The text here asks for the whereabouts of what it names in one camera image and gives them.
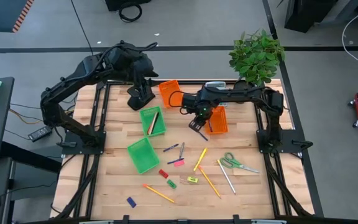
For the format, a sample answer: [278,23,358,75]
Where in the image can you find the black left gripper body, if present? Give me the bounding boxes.
[132,57,158,82]

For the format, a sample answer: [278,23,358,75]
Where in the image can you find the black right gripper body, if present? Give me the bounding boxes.
[191,98,214,123]

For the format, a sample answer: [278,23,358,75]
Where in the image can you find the orange plastic basket bin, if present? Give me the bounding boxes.
[204,105,229,136]
[158,79,185,109]

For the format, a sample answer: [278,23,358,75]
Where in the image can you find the yellow pen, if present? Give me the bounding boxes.
[193,147,209,172]

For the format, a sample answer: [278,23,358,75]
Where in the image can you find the blue crayon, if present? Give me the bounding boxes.
[167,157,185,166]

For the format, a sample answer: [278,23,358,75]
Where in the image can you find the white pen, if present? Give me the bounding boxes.
[216,159,237,195]

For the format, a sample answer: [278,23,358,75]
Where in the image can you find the yellow pencil orange end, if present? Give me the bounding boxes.
[141,183,176,204]

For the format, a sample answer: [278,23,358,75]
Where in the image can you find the grey desk calculator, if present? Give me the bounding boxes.
[204,81,229,108]

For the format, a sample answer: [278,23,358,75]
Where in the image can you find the green plastic basket bin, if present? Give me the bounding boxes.
[126,136,161,175]
[139,106,167,138]

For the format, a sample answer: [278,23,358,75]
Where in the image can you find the black equipment case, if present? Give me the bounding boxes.
[105,0,152,12]

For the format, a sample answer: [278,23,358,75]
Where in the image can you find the green potted plant black pot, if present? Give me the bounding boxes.
[228,29,286,93]

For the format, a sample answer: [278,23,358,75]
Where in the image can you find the black power adapter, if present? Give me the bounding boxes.
[27,125,53,143]

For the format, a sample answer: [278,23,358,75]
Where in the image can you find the black floor cabinet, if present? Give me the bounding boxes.
[283,0,341,34]

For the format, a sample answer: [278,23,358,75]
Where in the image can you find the orange black striped mat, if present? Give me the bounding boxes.
[0,0,35,34]

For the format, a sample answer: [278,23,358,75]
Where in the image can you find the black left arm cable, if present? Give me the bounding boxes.
[103,41,158,63]

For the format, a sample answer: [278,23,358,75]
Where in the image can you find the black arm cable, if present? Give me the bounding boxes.
[168,90,194,115]
[103,41,158,63]

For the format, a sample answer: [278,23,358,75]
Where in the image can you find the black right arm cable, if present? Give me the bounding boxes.
[168,90,194,115]

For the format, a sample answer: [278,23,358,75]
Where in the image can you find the green handled scissors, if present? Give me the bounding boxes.
[219,151,260,174]

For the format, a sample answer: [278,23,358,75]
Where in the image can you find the coiled black cable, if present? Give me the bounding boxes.
[118,1,143,23]

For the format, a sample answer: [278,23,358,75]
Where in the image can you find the black hanging cable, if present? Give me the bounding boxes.
[70,0,96,57]

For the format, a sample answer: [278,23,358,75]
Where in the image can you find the yellow orange floor cable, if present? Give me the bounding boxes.
[9,108,45,125]

